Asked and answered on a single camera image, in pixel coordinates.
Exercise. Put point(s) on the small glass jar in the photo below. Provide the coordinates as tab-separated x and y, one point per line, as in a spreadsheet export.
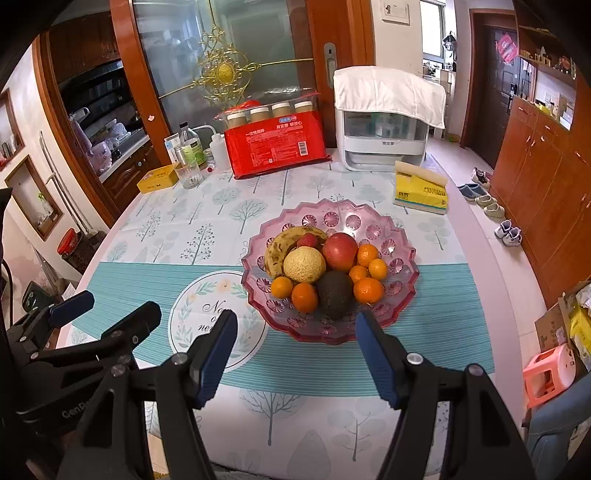
210	158

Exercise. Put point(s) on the yellow brown pear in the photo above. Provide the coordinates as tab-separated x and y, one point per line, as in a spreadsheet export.
304	264

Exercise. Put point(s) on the white sneaker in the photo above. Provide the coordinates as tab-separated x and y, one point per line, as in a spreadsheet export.
508	233

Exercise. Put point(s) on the wooden kitchen cabinet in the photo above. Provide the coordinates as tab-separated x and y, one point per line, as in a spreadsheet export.
124	170

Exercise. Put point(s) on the clear glass cup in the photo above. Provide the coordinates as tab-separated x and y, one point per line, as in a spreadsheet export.
188	177

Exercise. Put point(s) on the white countertop appliance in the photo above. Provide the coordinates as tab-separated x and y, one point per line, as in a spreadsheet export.
383	147

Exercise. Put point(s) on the beige slipper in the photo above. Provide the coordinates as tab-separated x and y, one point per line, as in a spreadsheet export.
495	211
485	200

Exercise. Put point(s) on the pink plastic fruit tray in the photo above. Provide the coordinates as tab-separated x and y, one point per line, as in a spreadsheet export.
397	277

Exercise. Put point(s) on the wood framed glass door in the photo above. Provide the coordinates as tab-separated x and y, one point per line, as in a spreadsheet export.
175	55

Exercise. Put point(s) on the small red plum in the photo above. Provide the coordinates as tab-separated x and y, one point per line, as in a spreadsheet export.
307	240

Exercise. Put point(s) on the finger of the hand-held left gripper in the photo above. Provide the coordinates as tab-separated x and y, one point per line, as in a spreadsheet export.
71	307
138	323

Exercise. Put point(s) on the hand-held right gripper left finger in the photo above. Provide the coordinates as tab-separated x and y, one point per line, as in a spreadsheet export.
214	360

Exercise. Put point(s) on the red apple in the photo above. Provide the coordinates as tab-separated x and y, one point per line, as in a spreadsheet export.
339	251

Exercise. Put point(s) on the red paper cup pack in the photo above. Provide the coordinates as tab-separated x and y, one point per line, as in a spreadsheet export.
272	147

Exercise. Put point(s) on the dark sneaker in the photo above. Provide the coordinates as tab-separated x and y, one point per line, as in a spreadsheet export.
480	177

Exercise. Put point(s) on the white towel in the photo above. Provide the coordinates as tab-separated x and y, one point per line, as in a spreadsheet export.
388	92

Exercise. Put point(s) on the white squeeze bottle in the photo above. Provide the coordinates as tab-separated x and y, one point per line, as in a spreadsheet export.
219	157

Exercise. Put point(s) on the clear plastic bottle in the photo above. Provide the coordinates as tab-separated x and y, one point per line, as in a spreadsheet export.
194	152

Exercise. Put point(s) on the yellow cardboard box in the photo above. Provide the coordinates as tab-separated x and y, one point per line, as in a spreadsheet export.
157	180

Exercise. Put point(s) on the white blue carton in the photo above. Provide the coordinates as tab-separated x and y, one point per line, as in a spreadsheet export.
172	147

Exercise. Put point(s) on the spotted yellow banana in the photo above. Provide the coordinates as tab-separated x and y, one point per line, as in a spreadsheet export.
277	251

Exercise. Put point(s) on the teal striped placemat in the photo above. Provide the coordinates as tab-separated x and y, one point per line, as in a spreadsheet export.
138	286

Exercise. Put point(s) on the silver wall rail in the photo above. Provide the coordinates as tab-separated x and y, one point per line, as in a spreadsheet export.
57	180

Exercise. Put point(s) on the yellow tissue pack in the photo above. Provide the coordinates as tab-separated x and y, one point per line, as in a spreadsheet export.
420	194

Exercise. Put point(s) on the white wall switch panel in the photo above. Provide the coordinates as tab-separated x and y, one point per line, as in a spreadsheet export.
395	11

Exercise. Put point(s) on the pink door sticker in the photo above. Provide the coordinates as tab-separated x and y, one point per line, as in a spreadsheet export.
506	48

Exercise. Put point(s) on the dark entrance door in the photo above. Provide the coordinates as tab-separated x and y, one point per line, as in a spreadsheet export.
494	115

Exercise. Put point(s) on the wooden wall cabinet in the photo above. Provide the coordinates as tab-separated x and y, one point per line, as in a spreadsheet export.
545	184

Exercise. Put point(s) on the gold door ornament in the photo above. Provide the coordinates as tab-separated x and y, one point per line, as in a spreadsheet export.
225	71

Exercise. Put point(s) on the red lidded dark jar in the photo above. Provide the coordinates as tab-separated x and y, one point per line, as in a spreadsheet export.
69	242

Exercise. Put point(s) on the dark avocado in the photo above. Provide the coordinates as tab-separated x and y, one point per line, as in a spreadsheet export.
334	293

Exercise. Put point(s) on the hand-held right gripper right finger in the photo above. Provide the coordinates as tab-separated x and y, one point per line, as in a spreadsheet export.
376	360

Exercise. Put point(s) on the pink plastic stool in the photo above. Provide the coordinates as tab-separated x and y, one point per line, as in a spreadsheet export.
549	374

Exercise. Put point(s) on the tree print tablecloth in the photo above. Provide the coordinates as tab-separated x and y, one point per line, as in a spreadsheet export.
221	207

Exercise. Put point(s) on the blue slipper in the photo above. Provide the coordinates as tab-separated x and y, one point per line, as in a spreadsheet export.
468	191

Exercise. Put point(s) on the wood framed wall niche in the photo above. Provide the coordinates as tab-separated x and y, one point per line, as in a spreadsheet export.
34	198

